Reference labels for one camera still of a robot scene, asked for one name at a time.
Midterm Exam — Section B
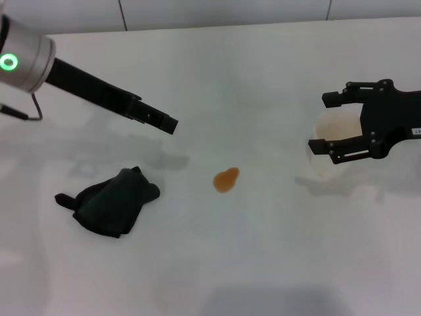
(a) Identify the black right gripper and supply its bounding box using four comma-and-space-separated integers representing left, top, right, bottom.
307, 78, 421, 166

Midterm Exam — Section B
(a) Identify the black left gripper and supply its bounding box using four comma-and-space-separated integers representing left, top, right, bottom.
45, 57, 180, 136

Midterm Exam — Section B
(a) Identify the clear plastic cup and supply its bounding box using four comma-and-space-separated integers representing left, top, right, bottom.
305, 110, 363, 180

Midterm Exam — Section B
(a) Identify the dark rag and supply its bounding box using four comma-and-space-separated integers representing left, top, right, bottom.
54, 166, 162, 240

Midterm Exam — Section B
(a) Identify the brown liquid stain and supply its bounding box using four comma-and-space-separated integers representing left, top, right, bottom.
212, 167, 241, 195

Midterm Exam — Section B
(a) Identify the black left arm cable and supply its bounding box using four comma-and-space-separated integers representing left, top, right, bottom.
0, 93, 44, 122

